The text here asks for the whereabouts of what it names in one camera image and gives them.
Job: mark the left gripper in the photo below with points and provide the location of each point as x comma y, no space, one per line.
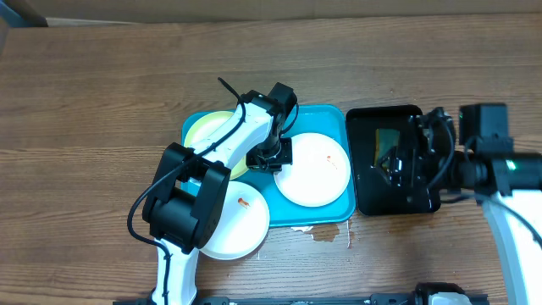
255,163

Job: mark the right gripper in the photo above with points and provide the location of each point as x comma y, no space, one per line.
410,159

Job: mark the green and yellow sponge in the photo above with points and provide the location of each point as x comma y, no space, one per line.
386,144

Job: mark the white plate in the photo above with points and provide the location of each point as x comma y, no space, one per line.
243,224
319,173

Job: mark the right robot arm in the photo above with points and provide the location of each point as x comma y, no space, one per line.
478,161

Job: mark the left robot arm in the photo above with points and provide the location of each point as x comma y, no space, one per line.
185,201

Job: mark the black rectangular water tray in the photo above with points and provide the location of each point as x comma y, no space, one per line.
361,124

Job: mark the teal plastic tray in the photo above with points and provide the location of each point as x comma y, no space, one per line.
322,119

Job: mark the light green plate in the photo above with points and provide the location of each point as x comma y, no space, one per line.
203,126

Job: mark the white plate front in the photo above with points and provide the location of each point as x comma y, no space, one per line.
243,224

